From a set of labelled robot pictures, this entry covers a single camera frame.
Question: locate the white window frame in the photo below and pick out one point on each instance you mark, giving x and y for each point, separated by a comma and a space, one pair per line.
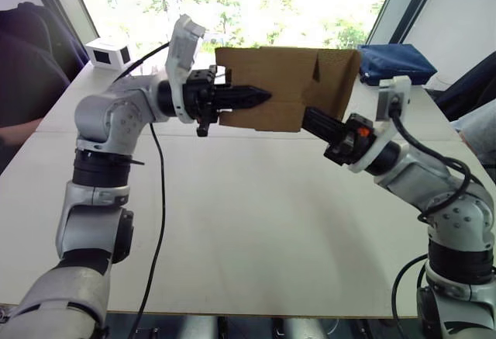
83, 1
407, 1

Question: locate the person in grey trousers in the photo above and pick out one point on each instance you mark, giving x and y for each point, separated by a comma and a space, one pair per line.
476, 122

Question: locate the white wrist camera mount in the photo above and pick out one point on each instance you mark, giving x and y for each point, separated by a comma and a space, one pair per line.
181, 50
387, 94

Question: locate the small brown cardboard box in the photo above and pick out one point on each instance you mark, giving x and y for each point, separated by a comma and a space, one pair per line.
283, 71

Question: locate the white cube with dark windows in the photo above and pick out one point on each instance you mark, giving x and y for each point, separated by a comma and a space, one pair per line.
106, 56

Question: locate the person in dark clothes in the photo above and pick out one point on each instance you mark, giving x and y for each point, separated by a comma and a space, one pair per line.
27, 75

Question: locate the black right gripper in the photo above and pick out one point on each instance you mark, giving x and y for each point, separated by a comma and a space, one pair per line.
350, 141

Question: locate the dark rounded machine parts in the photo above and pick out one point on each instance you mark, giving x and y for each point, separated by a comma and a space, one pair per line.
271, 327

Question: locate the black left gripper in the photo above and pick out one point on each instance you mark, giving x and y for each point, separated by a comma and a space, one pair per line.
199, 96

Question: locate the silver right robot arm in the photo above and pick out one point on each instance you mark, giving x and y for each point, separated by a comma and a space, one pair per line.
457, 215

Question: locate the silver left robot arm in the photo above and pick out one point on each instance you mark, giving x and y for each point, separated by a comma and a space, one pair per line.
97, 114

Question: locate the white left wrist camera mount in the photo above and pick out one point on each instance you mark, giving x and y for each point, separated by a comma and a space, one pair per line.
181, 50

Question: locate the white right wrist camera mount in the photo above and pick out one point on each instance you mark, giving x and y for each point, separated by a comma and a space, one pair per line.
387, 94

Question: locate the dark blue fabric bag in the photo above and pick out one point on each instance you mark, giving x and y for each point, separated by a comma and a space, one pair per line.
395, 63

